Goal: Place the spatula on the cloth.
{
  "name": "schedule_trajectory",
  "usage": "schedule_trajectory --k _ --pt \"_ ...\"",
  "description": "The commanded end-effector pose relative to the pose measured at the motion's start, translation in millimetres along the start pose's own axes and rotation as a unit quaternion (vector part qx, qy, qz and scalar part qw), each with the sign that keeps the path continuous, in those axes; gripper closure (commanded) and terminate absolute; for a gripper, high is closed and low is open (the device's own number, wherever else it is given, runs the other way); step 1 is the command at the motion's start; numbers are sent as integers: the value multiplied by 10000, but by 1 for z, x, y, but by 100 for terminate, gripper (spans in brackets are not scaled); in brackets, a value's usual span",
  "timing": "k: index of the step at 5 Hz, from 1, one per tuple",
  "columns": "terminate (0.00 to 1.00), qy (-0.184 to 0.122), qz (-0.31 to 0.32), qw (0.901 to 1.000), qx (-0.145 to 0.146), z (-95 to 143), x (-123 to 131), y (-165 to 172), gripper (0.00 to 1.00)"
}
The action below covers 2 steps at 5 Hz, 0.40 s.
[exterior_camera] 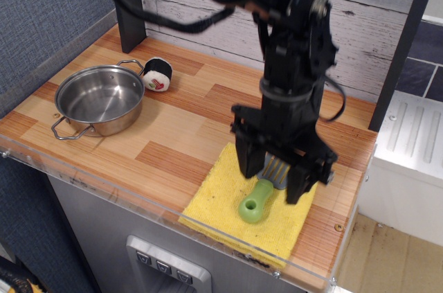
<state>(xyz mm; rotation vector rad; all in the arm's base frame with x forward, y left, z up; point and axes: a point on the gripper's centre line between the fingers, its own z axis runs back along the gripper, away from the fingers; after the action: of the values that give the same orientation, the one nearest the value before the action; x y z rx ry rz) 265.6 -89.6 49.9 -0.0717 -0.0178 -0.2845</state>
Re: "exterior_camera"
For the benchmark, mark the plush sushi roll toy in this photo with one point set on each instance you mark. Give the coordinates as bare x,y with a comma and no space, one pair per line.
157,74

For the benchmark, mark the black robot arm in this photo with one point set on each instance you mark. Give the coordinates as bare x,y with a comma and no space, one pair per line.
298,50

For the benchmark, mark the yellow cloth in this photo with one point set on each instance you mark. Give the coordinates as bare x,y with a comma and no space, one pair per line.
213,211

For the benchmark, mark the silver dispenser control panel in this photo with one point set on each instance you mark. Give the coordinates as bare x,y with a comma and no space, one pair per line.
158,270

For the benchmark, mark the right black frame post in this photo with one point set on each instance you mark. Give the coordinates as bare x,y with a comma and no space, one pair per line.
408,33

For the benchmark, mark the left black frame post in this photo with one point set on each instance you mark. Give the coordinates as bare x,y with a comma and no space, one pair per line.
131,28

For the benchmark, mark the grey spatula with green handle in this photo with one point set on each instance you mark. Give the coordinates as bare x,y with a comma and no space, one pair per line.
272,177

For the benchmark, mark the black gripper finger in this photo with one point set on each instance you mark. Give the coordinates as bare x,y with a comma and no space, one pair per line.
300,180
251,156

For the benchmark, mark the stainless steel pot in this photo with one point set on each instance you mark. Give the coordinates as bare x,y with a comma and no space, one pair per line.
100,100

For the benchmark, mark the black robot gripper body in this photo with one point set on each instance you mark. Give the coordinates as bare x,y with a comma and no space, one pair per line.
288,131

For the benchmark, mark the black frame post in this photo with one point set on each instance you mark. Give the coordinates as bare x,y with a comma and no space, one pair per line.
408,33
131,28

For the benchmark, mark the clear acrylic front guard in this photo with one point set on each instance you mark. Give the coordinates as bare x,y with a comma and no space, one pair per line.
102,215

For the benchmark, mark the white ribbed cabinet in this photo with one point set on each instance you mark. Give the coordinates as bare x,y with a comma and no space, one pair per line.
403,183

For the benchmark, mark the yellow object bottom left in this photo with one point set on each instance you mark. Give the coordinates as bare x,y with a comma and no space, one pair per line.
24,287

